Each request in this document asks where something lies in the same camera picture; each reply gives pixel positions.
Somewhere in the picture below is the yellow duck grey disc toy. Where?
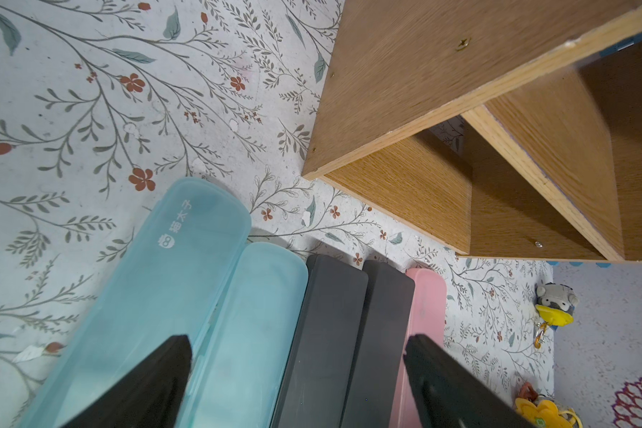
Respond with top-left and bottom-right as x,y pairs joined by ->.
514,382 -> 583,428

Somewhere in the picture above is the yellow grey keychain toy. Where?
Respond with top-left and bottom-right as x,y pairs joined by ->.
533,283 -> 579,350

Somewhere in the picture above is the wooden three-tier shelf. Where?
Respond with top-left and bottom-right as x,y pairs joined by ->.
302,1 -> 642,262

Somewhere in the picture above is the pink pencil case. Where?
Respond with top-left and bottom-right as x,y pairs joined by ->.
389,269 -> 448,428

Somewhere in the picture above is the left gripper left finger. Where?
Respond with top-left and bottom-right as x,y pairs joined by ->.
65,335 -> 193,427

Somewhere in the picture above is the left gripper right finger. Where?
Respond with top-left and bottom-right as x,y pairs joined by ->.
403,335 -> 531,428

